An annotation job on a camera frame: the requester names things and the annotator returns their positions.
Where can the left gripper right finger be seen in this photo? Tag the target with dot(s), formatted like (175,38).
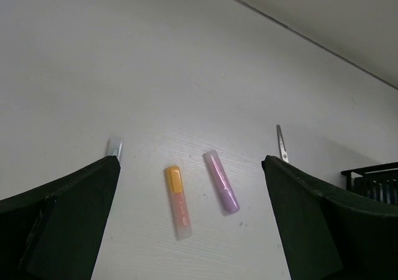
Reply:
(328,232)

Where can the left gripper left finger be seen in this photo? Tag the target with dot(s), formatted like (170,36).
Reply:
(55,230)

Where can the orange highlighter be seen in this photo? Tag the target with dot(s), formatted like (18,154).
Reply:
(178,202)

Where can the black organizer box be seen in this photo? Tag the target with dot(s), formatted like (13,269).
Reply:
(374,182)

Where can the purple highlighter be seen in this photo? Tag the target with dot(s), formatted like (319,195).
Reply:
(221,181)

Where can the green highlighter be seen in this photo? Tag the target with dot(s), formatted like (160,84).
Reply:
(115,147)

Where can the black handled scissors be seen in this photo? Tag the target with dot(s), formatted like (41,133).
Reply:
(282,149)

